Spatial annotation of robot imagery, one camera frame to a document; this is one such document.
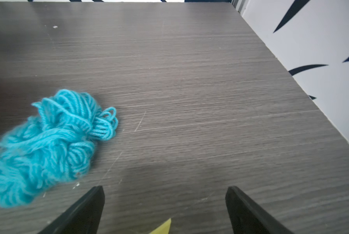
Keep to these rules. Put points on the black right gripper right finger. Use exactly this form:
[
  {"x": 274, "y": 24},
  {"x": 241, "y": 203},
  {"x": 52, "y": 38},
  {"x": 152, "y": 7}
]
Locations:
[{"x": 247, "y": 217}]

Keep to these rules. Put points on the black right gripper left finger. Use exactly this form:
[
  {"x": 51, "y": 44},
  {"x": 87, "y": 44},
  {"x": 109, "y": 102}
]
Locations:
[{"x": 83, "y": 217}]

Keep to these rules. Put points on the yellow square paper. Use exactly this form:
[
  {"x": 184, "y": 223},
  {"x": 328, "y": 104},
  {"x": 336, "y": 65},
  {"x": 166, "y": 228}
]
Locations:
[{"x": 164, "y": 228}]

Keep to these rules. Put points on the teal yarn bundle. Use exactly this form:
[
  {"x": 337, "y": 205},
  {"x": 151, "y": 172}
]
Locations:
[{"x": 54, "y": 146}]

